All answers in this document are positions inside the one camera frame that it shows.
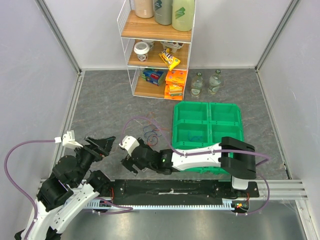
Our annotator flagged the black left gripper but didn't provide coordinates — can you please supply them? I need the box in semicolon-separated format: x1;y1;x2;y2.
73;135;116;186

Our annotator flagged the light blue cable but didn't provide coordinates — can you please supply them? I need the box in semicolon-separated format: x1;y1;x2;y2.
186;132;202;142

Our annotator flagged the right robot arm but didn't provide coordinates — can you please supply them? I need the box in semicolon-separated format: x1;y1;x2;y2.
119;135;257;197

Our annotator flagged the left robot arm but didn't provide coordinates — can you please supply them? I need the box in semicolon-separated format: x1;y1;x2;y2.
14;136;116;240

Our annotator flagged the green compartment bin tray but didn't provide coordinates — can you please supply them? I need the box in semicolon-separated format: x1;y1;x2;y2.
169;100;249;175

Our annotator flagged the orange sponge package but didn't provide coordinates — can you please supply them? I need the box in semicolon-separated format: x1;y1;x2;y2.
164;70;188;101

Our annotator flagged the white paper coffee cup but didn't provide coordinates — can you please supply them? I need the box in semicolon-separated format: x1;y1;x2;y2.
133;41;150;62

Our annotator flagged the yellow candy bag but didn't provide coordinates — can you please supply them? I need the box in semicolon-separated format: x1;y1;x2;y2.
158;48;181;71

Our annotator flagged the left glass bottle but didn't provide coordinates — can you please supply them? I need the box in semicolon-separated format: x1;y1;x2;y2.
190;72;203;97

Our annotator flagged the glass bottle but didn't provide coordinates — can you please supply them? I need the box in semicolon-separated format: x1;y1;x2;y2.
190;72;203;97
208;69;222;95

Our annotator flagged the white yogurt cup pack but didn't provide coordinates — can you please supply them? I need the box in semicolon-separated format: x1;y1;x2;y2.
160;41;184;53

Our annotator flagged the right glass bottle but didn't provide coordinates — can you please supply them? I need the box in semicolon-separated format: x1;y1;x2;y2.
208;69;222;95

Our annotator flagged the beige bottle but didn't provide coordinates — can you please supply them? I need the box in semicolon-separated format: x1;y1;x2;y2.
134;0;154;19

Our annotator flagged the grey green bottle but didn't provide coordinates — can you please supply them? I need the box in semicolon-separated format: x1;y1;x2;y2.
154;0;173;26

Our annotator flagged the light green bottle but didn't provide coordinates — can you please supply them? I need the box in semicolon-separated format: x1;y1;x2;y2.
172;0;195;32

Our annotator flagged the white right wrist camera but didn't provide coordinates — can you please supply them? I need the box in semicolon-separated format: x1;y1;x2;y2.
119;135;140;156

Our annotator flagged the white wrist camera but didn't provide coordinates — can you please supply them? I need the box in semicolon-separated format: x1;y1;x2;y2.
119;135;140;156
54;130;83;150

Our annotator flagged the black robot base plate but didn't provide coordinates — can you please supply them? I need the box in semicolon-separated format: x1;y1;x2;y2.
105;179;260;200

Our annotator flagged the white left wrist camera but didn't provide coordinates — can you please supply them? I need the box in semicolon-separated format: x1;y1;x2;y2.
54;130;83;150

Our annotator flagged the white slotted cable duct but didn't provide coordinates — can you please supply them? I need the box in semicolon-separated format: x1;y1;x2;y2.
83;199;235;211

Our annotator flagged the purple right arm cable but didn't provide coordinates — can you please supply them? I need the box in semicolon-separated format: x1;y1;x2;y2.
119;116;272;216

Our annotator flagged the white wire wooden shelf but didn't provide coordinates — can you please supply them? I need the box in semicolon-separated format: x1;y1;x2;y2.
117;0;194;101

